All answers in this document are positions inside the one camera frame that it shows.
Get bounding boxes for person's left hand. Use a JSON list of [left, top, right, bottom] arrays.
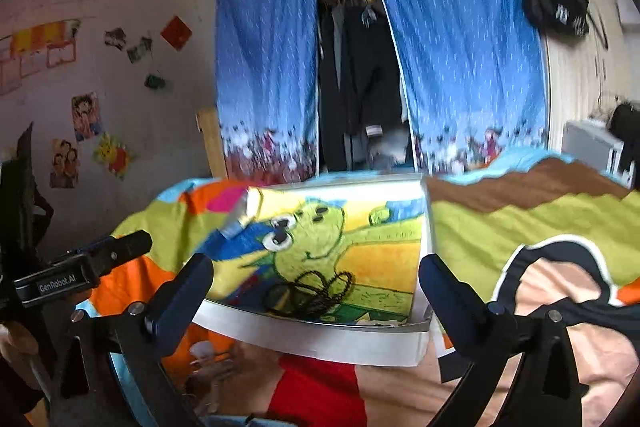
[[0, 323, 40, 389]]

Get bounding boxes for family cartoon poster lower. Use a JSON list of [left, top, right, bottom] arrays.
[[49, 139, 79, 190]]

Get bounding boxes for cartoon character poster upper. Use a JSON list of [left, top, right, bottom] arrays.
[[72, 92, 103, 142]]

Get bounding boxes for colourful cartoon bed blanket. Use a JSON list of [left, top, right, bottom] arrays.
[[24, 146, 640, 427]]

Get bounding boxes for white box with frog drawing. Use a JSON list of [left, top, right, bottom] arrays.
[[194, 174, 431, 367]]

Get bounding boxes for wooden board by curtain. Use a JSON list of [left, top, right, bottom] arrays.
[[195, 107, 228, 179]]

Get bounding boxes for white side cabinet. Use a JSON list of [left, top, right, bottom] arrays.
[[561, 120, 634, 188]]

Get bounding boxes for dark hanging clothes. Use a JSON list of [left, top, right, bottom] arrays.
[[318, 0, 413, 172]]

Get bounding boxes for blue dotted left curtain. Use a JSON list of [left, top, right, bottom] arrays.
[[215, 0, 318, 184]]

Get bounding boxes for blue dotted curtain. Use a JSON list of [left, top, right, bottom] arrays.
[[215, 0, 318, 184], [383, 0, 548, 174]]

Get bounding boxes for blue dotted right curtain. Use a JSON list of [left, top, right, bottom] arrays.
[[383, 0, 548, 174]]

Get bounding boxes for yellow bear wall sticker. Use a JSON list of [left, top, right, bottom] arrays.
[[92, 133, 134, 180]]

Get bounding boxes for row of wall drawings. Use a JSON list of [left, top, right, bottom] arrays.
[[0, 18, 81, 95]]

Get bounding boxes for green wall hook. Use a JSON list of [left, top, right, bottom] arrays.
[[144, 74, 166, 90]]

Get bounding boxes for red square wall sticker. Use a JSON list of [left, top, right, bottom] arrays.
[[160, 15, 193, 52]]

